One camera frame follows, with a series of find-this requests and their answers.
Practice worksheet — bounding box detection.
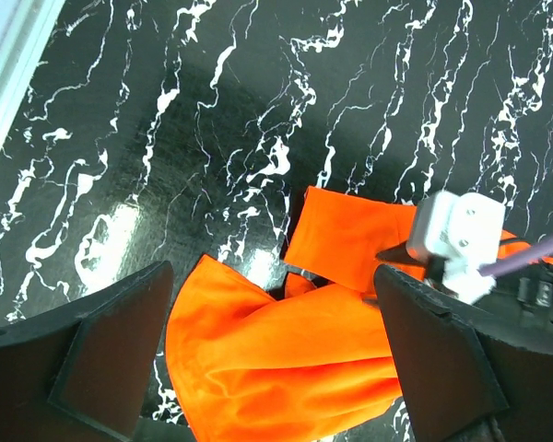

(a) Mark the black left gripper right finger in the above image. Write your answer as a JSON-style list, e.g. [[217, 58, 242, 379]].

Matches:
[[374, 265, 553, 441]]

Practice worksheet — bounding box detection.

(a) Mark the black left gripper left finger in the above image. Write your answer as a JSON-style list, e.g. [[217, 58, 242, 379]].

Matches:
[[0, 262, 173, 441]]

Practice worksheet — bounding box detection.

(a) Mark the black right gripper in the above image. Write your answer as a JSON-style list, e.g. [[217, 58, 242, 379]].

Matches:
[[517, 262, 553, 334]]

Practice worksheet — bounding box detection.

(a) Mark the orange t shirt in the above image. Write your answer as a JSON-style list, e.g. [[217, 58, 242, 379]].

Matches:
[[165, 187, 553, 441]]

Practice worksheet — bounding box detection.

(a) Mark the left aluminium corner post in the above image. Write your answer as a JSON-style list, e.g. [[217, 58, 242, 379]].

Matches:
[[0, 0, 65, 152]]

